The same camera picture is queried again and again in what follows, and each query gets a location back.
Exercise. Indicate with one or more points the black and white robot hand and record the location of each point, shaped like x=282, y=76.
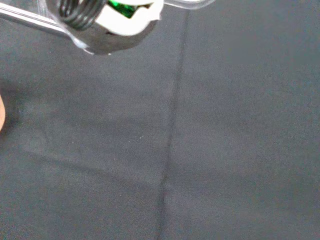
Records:
x=125, y=23

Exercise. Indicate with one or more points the black bench cloth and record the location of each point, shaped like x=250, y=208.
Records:
x=200, y=140

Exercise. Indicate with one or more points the person's hand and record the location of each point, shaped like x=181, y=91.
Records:
x=1, y=115

